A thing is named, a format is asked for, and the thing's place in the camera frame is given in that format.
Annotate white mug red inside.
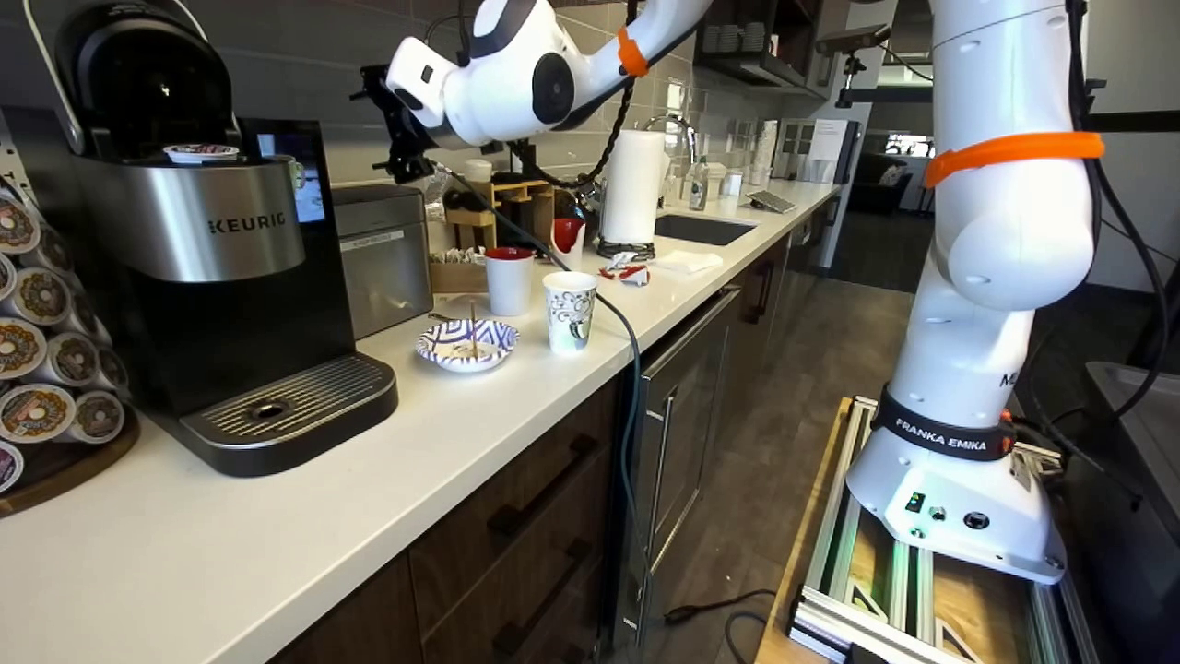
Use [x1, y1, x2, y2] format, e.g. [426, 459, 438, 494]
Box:
[481, 243, 540, 320]

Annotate dark wood base cabinets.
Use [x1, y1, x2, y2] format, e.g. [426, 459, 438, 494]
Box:
[270, 199, 852, 664]

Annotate broken white red mug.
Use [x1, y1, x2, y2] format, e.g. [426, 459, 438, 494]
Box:
[549, 213, 589, 256]

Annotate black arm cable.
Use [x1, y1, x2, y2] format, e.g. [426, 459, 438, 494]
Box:
[1063, 0, 1180, 427]

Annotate coffee pod carousel rack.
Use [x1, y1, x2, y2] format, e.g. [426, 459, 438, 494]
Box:
[0, 169, 144, 521]

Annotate patterned ceramic plate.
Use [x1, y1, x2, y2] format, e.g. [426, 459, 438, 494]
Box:
[411, 311, 519, 378]

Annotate white coffee pod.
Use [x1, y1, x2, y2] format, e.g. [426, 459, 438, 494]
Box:
[160, 138, 242, 169]

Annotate power cable with plug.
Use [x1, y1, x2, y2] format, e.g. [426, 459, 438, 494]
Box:
[435, 161, 780, 664]

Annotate black Keurig coffee machine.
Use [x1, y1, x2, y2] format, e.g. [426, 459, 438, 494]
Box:
[65, 0, 406, 482]

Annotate foil lid coffee pod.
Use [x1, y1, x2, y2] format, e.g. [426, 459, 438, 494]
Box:
[0, 378, 81, 447]
[3, 264, 78, 330]
[0, 313, 51, 382]
[0, 437, 28, 499]
[0, 194, 49, 261]
[45, 329, 105, 389]
[69, 387, 131, 447]

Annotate aluminium robot stand frame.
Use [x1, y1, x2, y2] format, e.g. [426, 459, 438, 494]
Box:
[750, 389, 1109, 664]

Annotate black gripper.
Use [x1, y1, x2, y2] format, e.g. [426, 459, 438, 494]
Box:
[357, 62, 443, 188]

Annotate white paper towel roll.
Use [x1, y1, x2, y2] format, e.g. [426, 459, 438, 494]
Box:
[602, 125, 671, 248]

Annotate wooden countertop organizer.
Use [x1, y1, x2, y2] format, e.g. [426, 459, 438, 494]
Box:
[443, 172, 565, 256]

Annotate kitchen sink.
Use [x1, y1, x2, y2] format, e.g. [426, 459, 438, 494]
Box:
[652, 209, 759, 249]

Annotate patterned paper cup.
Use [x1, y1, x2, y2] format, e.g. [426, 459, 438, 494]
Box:
[540, 270, 602, 361]

